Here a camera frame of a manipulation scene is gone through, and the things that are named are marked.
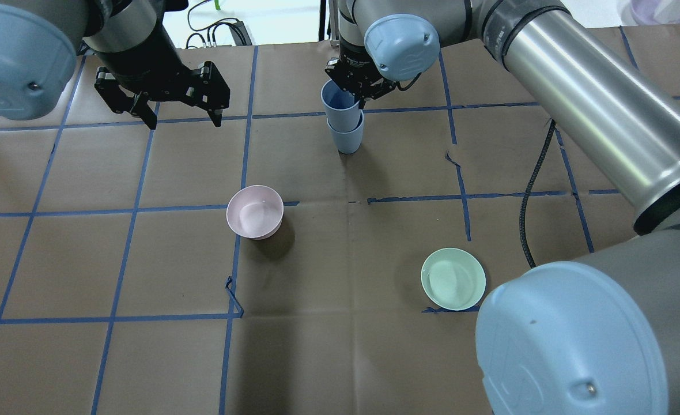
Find black power adapter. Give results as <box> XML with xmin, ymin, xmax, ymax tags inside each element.
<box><xmin>228</xmin><ymin>20</ymin><xmax>253</xmax><ymax>46</ymax></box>

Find purple plate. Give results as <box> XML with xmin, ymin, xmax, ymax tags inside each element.
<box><xmin>628</xmin><ymin>1</ymin><xmax>680</xmax><ymax>25</ymax></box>

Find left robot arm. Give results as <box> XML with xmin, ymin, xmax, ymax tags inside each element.
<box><xmin>0</xmin><ymin>1</ymin><xmax>231</xmax><ymax>129</ymax></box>

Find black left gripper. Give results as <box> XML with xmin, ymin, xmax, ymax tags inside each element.
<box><xmin>95</xmin><ymin>26</ymin><xmax>231</xmax><ymax>130</ymax></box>

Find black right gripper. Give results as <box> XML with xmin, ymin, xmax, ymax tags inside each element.
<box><xmin>325</xmin><ymin>39</ymin><xmax>397</xmax><ymax>110</ymax></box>

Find mint green bowl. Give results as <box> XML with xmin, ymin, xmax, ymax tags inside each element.
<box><xmin>421</xmin><ymin>247</ymin><xmax>487</xmax><ymax>312</ymax></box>

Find blue cup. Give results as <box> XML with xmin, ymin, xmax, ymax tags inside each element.
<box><xmin>320</xmin><ymin>80</ymin><xmax>362</xmax><ymax>133</ymax></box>
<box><xmin>327</xmin><ymin>111</ymin><xmax>365</xmax><ymax>154</ymax></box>

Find aluminium frame post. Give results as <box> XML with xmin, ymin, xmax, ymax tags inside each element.
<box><xmin>324</xmin><ymin>0</ymin><xmax>340</xmax><ymax>49</ymax></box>

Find pink bowl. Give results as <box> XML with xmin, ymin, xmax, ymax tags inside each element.
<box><xmin>226</xmin><ymin>186</ymin><xmax>285</xmax><ymax>240</ymax></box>

